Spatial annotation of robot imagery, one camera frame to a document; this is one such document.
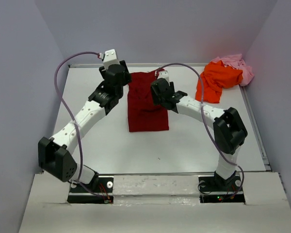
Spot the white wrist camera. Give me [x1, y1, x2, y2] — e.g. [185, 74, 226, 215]
[155, 69, 169, 83]
[98, 49, 120, 70]

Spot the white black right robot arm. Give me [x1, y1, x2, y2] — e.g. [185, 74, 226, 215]
[150, 78, 248, 190]

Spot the pink t shirt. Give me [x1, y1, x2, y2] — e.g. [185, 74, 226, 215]
[212, 54, 255, 86]

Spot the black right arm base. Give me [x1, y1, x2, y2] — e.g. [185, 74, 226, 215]
[197, 175, 245, 204]

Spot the orange t shirt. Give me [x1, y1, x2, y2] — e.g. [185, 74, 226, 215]
[195, 60, 243, 104]

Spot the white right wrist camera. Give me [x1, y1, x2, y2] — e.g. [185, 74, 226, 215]
[155, 69, 169, 83]

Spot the white front board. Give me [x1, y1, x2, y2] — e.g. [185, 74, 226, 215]
[20, 172, 291, 233]

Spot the dark red t shirt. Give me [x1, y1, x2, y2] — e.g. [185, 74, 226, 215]
[127, 71, 169, 133]

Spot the white rail at table edge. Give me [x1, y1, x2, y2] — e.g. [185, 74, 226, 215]
[68, 63, 207, 68]

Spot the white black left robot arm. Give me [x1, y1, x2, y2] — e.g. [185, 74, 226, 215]
[38, 60, 131, 192]

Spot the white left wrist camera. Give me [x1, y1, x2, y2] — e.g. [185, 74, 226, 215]
[98, 49, 120, 70]

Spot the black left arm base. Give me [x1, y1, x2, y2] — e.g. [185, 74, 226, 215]
[67, 175, 114, 204]

